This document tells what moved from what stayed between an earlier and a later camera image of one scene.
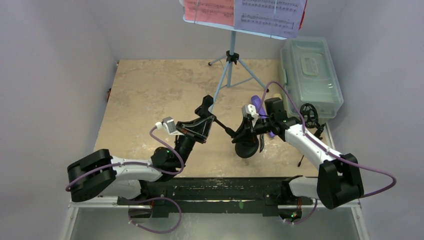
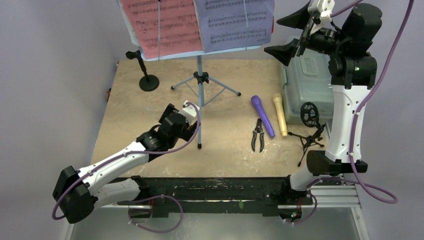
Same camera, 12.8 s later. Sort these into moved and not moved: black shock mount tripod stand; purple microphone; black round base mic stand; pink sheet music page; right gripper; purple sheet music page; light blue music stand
Moved: purple sheet music page; right gripper; black round base mic stand; light blue music stand; pink sheet music page
Not moved: black shock mount tripod stand; purple microphone
